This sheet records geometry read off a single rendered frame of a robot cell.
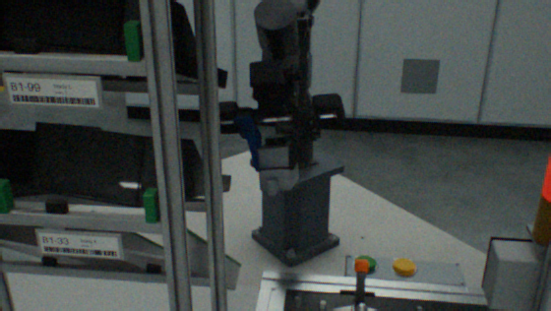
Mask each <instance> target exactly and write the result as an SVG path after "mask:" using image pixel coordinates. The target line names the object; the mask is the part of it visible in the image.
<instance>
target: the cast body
mask: <svg viewBox="0 0 551 311"><path fill-rule="evenodd" d="M290 148H291V140H287V137H286V136H285V135H283V134H275V135H269V136H267V137H266V138H265V142H264V143H263V144H262V145H261V146H260V147H258V149H257V153H258V163H259V168H261V169H260V170H259V171H258V174H259V183H260V190H261V191H268V193H269V195H275V194H276V192H277V191H279V190H291V189H292V187H293V186H294V185H295V183H296V182H297V180H298V179H299V169H298V162H297V164H296V166H295V168H294V170H290V168H289V155H290Z"/></svg>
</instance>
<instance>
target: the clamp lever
mask: <svg viewBox="0 0 551 311"><path fill-rule="evenodd" d="M354 269H355V272H356V285H355V303H354V308H355V307H356V306H357V305H359V304H361V303H362V304H364V291H365V279H366V274H367V273H368V261H367V260H355V267H354Z"/></svg>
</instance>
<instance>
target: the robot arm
mask: <svg viewBox="0 0 551 311"><path fill-rule="evenodd" d="M320 2H321V0H263V1H262V2H260V3H259V4H258V5H257V7H256V8H255V10H254V19H255V25H256V30H257V36H258V40H259V45H260V47H261V49H262V61H256V62H251V63H250V64H249V67H250V88H252V89H253V95H251V98H252V99H254V100H256V101H257V102H258V108H256V109H253V108H251V107H240V106H238V104H237V102H236V101H224V102H219V103H218V113H219V132H220V133H221V134H235V133H239V134H240V135H241V137H242V138H243V139H247V143H248V146H249V150H250V154H251V157H252V160H253V164H254V168H255V170H256V171H257V172H258V171H259V170H260V168H259V163H258V153H257V149H258V147H260V146H261V145H262V135H261V133H260V131H259V129H258V127H257V126H258V122H271V121H274V122H275V133H276V134H283V135H285V136H286V137H287V140H291V148H290V155H289V168H290V170H294V168H295V166H296V164H297V162H298V169H299V170H300V169H303V168H306V167H308V166H311V165H314V164H317V163H318V162H317V161H316V160H315V159H313V140H314V142H317V139H318V138H321V127H322V128H332V127H342V126H344V125H345V110H344V106H343V103H342V99H341V96H340V95H339V94H338V93H329V94H316V95H313V96H311V95H310V93H309V91H308V90H309V67H310V54H311V53H310V47H311V28H312V26H314V16H313V13H314V12H315V10H316V9H317V7H318V5H319V4H320Z"/></svg>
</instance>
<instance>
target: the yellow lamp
mask: <svg viewBox="0 0 551 311"><path fill-rule="evenodd" d="M532 236H533V237H534V239H535V240H537V241H538V242H540V243H541V244H543V245H544V246H547V247H549V243H550V239H551V203H550V202H549V201H547V200H546V199H545V198H544V197H543V195H542V194H541V198H540V202H539V207H537V211H536V215H535V220H534V224H533V229H532Z"/></svg>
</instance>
